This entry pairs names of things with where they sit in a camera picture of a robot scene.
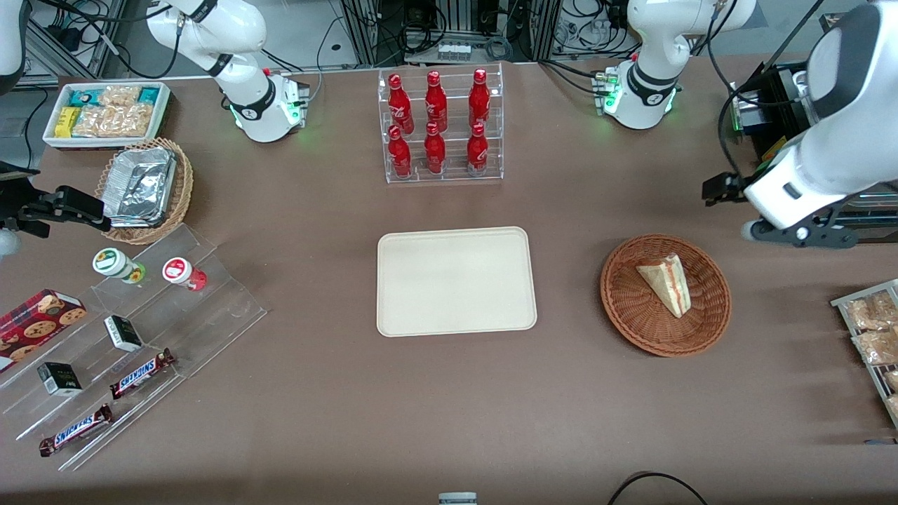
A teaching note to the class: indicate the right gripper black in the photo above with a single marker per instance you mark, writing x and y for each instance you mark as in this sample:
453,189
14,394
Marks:
34,208

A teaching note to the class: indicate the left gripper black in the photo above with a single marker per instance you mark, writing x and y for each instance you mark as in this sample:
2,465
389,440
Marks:
727,188

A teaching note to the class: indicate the triangular sandwich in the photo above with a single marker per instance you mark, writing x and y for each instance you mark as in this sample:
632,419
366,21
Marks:
666,287

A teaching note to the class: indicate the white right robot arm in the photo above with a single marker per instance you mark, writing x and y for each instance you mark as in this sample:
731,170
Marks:
259,105

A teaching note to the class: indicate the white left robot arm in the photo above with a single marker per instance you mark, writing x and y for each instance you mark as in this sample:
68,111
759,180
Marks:
652,63

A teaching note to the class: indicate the light wicker basket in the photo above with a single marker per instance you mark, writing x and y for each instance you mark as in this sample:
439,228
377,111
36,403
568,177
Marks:
184,182

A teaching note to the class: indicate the brown wicker basket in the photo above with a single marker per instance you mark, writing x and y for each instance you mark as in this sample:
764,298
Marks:
631,315

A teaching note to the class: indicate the beige plastic tray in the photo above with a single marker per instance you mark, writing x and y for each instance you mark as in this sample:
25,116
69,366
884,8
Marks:
456,280

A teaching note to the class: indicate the green lid snack cup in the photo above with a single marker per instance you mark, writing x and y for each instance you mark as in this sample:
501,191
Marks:
109,261

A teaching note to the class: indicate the aluminium foil container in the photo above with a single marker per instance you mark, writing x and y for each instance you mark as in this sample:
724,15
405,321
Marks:
140,186

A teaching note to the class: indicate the white snack bin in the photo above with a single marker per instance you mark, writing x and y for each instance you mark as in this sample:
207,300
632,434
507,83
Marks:
52,140

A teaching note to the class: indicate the yellow snack packet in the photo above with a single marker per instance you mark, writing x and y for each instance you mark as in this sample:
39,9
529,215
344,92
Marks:
66,123

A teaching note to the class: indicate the clear cracker snack bag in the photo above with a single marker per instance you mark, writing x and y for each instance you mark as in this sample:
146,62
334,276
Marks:
870,312
877,347
892,380
893,407
112,121
119,95

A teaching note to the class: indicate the black food warmer cabinet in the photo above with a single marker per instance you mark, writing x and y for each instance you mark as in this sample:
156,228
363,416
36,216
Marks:
772,112

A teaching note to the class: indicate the red lid snack cup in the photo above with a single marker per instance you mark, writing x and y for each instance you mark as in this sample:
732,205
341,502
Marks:
179,271

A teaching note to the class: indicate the teal snack packet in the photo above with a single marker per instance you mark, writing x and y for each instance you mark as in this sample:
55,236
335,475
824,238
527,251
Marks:
149,95
85,97

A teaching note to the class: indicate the red cookie box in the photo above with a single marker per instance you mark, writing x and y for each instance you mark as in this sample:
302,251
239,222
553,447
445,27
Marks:
35,326

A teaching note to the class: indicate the small black box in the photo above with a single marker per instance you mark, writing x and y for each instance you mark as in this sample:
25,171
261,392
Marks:
123,334
59,379

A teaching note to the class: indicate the clear acrylic stepped stand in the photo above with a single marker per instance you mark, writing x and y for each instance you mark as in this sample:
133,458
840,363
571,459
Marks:
210,315

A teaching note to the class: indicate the Snickers chocolate bar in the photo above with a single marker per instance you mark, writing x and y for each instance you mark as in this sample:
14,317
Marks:
76,430
140,374

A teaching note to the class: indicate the red cola bottle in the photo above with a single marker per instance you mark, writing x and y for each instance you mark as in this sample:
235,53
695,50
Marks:
435,153
478,151
400,154
479,98
400,105
436,102

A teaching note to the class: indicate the clear acrylic bottle rack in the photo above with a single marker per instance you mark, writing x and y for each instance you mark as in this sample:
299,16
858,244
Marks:
456,179

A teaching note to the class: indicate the white power strip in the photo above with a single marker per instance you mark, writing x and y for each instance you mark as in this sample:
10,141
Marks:
454,52

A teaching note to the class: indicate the small grey device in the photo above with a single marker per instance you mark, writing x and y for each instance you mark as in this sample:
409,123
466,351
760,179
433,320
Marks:
457,499

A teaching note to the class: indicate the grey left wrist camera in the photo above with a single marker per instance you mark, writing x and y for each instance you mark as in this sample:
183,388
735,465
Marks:
807,237

